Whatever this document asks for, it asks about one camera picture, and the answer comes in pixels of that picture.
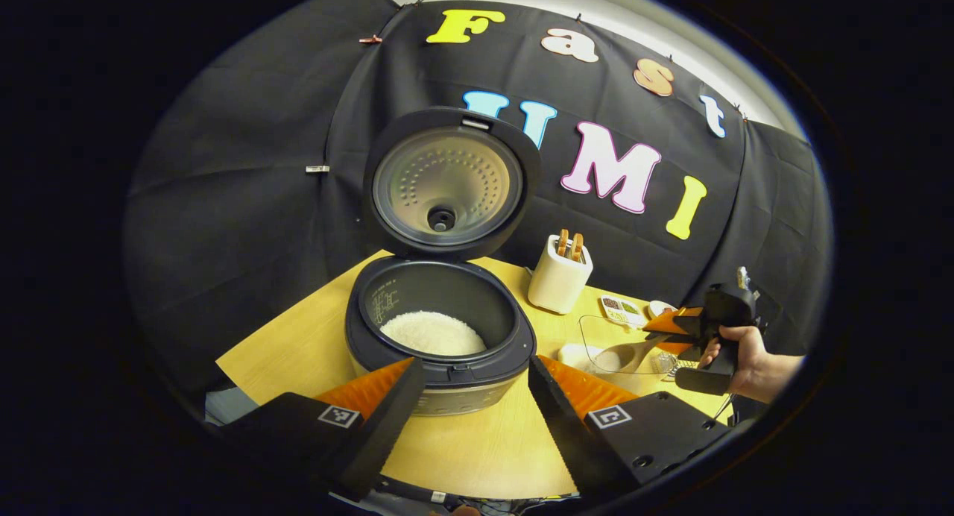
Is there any white toaster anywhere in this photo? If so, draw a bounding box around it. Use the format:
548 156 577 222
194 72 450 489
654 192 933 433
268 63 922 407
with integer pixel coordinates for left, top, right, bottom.
528 234 595 315

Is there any wooden spoon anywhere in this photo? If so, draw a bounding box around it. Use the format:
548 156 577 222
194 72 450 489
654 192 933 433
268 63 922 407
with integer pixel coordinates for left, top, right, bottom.
594 336 672 375

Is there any black backdrop cloth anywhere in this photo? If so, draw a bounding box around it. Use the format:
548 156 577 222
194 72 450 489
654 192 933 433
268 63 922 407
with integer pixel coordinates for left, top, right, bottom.
123 0 834 397

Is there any dark grey rice cooker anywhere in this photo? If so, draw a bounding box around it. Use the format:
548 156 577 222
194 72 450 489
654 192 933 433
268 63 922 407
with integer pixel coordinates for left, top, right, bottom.
344 106 543 417

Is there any white rice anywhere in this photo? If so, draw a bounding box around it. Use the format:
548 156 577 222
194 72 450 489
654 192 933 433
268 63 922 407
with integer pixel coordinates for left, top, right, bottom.
379 311 487 357

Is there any white divided bean dish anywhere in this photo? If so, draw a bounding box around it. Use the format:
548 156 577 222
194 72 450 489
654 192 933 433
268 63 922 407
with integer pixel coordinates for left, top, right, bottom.
600 295 648 329

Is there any clear plastic rice box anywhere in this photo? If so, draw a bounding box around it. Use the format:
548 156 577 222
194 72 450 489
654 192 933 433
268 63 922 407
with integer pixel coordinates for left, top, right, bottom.
557 315 701 377

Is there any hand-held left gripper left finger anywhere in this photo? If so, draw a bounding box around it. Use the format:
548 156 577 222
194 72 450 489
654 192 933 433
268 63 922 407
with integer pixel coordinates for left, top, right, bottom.
216 357 426 502

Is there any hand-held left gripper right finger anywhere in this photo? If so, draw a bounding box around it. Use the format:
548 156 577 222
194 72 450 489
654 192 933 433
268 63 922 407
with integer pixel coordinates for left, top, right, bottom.
528 356 735 502

